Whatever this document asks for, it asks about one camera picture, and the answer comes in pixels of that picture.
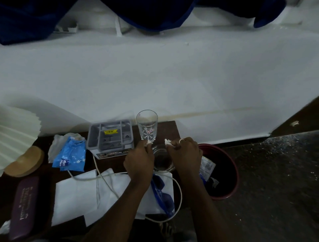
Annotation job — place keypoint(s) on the person's right hand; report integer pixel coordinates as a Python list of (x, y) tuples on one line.
[(185, 157)]

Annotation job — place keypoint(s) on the person's left hand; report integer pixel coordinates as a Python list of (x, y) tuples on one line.
[(138, 163)]

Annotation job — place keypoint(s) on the person's left fingers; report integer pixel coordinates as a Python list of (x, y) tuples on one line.
[(149, 149)]

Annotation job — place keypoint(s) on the person's right fingers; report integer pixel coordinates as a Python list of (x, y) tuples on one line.
[(180, 144)]

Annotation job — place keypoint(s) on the person's right forearm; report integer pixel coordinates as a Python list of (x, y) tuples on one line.
[(206, 214)]

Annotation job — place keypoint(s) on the person's left forearm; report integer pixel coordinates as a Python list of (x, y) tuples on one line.
[(117, 214)]

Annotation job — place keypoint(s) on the short clear glass tumbler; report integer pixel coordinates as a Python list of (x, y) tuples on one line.
[(162, 160)]

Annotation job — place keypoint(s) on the tall clear drinking glass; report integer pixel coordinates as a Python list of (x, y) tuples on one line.
[(147, 126)]

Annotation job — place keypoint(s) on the crumpled paper wrapper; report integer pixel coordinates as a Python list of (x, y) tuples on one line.
[(207, 167)]

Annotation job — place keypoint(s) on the grey plastic organizer tray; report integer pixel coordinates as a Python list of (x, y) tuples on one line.
[(109, 136)]

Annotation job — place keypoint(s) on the blue sunglasses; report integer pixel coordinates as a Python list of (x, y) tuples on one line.
[(162, 197)]

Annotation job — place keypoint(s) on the white paper sheet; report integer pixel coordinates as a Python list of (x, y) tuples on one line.
[(119, 192), (74, 197)]

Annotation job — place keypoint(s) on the red waste bin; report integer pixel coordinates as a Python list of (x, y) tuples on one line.
[(224, 179)]

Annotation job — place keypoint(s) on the white bed sheet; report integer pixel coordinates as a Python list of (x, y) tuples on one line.
[(174, 74)]

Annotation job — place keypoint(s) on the blue plastic packet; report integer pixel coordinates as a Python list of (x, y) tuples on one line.
[(71, 155)]

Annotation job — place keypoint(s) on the clear plastic bag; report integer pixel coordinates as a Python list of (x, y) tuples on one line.
[(57, 144)]

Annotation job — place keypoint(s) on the small white floor scrap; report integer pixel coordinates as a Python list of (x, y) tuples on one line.
[(294, 123)]

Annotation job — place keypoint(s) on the round wooden lamp base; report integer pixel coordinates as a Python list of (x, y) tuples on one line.
[(25, 162)]

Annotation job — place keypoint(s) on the dark blue curtain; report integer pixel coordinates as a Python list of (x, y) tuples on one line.
[(154, 13)]

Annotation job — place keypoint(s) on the white pleated lamp shade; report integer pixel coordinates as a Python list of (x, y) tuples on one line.
[(16, 136)]

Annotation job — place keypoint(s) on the purple oblong case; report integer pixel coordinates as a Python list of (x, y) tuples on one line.
[(23, 208)]

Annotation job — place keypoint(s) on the white crumpled scrap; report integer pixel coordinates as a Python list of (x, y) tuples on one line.
[(5, 227)]

